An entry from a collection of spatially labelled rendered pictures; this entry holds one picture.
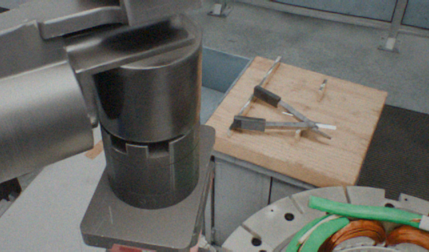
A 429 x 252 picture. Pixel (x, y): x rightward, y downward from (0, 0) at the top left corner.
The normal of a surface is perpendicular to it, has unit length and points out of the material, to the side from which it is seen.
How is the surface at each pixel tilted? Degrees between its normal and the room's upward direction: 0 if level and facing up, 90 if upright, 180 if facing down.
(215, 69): 90
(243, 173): 90
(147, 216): 2
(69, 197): 0
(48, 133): 80
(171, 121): 91
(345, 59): 0
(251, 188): 90
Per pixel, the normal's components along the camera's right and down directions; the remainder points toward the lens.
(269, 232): 0.00, -0.73
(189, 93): 0.80, 0.44
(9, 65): 0.50, 0.34
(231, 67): -0.44, 0.61
